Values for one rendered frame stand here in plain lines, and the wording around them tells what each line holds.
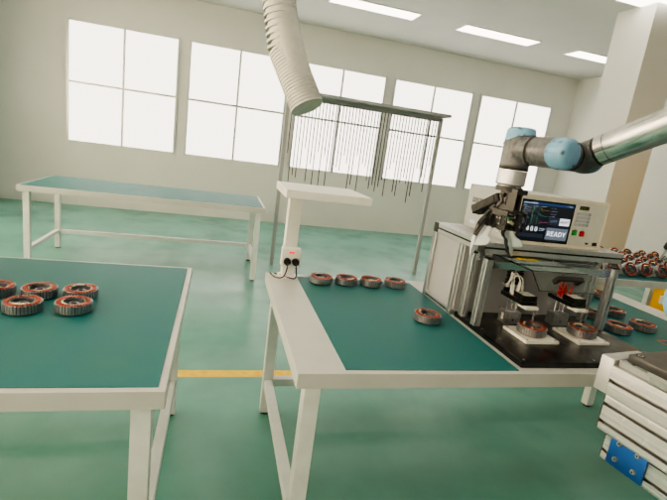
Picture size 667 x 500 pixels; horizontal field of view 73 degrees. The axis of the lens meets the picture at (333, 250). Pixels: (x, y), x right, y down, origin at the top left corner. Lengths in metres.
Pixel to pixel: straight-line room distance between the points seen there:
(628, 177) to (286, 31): 4.63
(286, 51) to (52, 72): 6.22
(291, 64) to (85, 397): 1.61
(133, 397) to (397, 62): 7.72
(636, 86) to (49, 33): 7.65
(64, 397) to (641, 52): 5.89
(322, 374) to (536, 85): 8.83
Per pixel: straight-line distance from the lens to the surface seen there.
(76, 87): 8.10
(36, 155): 8.29
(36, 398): 1.30
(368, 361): 1.47
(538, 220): 2.00
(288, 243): 2.17
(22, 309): 1.72
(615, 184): 5.98
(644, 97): 6.11
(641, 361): 1.20
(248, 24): 8.01
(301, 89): 2.20
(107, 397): 1.27
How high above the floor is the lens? 1.39
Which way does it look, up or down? 13 degrees down
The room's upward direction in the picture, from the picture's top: 8 degrees clockwise
